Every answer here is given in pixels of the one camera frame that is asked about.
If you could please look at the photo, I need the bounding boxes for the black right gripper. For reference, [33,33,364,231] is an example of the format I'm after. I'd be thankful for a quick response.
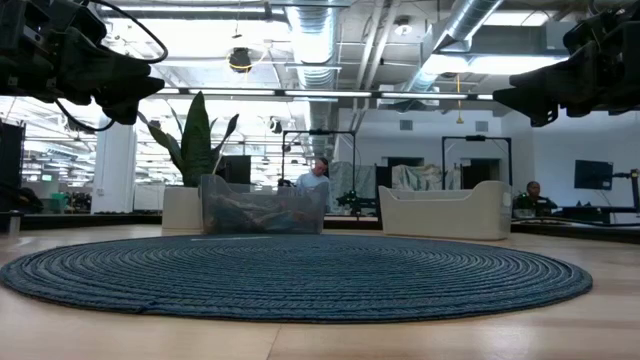
[492,0,640,127]

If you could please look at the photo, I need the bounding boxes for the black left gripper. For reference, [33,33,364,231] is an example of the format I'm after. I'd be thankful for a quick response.
[0,0,166,125]

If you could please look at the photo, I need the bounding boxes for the green orange granola bar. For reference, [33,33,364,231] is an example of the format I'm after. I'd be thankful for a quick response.
[207,193,264,224]

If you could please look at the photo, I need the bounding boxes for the white square pillar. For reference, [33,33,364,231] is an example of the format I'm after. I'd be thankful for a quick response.
[91,119,137,215]

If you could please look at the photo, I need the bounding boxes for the green snake plant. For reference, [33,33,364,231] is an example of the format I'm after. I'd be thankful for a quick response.
[137,90,240,189]

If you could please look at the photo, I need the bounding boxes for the person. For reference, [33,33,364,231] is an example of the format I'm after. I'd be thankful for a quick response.
[513,180,560,217]
[294,157,331,194]

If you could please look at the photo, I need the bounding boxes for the black round hanging device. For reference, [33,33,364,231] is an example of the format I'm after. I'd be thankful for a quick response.
[228,47,253,75]

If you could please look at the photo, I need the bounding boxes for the black background desk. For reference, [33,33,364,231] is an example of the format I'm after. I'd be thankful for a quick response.
[559,204,640,224]

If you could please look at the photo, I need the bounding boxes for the green storage box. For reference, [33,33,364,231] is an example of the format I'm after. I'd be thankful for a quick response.
[48,192,69,215]

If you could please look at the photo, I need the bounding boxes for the white plant pot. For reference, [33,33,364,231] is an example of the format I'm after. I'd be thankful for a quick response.
[161,186,204,232]

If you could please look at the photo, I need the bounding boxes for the leaf-patterned cover cloth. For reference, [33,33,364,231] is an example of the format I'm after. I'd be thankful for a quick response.
[329,160,377,201]
[392,163,461,192]

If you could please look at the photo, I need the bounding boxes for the translucent grey plastic bin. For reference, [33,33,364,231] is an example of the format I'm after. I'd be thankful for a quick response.
[198,173,331,236]

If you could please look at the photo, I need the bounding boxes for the round dark blue woven mat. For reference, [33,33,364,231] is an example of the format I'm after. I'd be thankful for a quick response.
[0,233,595,325]

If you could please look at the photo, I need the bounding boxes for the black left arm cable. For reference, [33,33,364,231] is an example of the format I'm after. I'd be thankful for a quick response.
[54,0,170,134]

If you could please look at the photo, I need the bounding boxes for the black frame stand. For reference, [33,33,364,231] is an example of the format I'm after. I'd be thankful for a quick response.
[441,134,513,191]
[281,128,357,201]

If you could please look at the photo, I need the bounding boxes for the black wall monitor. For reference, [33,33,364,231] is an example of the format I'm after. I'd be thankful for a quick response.
[573,159,615,191]

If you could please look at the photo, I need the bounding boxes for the yellow hanging cord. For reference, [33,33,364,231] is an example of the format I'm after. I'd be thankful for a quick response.
[454,74,464,125]

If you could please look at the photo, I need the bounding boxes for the cream plastic handled bin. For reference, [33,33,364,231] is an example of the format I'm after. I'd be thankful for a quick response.
[378,179,514,242]

